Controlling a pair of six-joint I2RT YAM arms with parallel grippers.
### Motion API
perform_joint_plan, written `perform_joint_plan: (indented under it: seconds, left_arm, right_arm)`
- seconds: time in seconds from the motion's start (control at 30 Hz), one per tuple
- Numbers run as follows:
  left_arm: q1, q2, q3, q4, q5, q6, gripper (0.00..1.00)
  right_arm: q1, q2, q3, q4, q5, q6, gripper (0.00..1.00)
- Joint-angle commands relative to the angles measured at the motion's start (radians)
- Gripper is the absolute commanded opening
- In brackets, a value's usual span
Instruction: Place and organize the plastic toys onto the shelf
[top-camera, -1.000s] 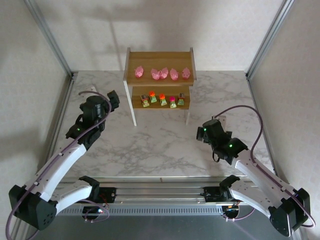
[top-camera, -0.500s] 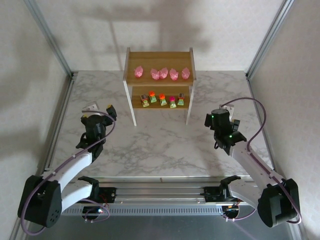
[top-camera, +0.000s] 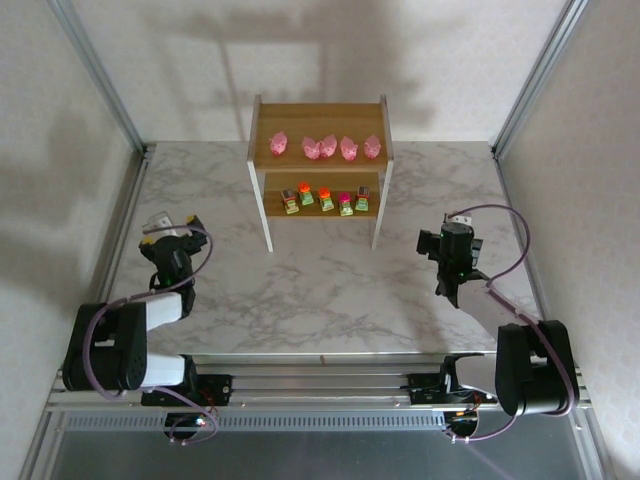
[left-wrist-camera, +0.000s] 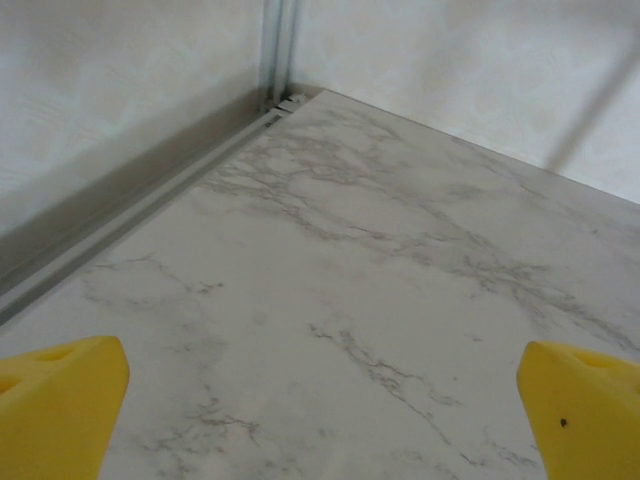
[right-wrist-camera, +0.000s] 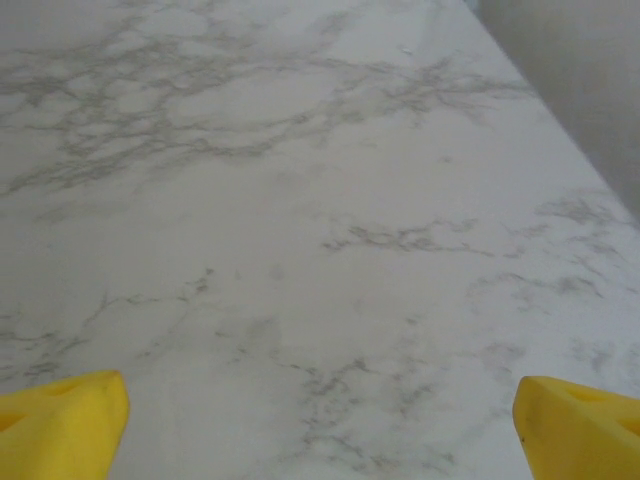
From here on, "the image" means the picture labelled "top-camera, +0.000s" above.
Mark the grey-topped green toy truck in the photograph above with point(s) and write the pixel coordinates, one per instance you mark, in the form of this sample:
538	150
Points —
362	197
288	200

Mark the magenta-topped green toy truck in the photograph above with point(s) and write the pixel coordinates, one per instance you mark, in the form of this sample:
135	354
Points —
344	204

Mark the pink plastic pig toy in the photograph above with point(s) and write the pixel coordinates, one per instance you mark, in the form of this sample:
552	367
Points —
372	147
278	144
350	149
329	147
311	148

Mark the orange-topped green toy truck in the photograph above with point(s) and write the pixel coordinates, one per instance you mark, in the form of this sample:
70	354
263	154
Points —
325	198
304	194

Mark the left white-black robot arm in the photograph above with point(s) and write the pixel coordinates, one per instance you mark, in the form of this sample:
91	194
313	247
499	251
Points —
162	307

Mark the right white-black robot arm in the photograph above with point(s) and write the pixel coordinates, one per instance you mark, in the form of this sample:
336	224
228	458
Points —
480	305

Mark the two-tier wooden shelf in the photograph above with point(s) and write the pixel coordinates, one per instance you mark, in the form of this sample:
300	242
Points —
300	117

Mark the dark grey panel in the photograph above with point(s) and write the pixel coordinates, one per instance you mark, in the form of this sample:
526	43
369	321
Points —
320	457

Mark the aluminium table side rail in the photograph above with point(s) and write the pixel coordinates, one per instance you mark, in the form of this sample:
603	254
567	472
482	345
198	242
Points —
125	225
512	190

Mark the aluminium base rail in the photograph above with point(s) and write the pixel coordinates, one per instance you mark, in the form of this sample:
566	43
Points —
320	385

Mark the aluminium frame post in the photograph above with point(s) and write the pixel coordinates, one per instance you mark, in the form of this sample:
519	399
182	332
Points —
540	75
98	75

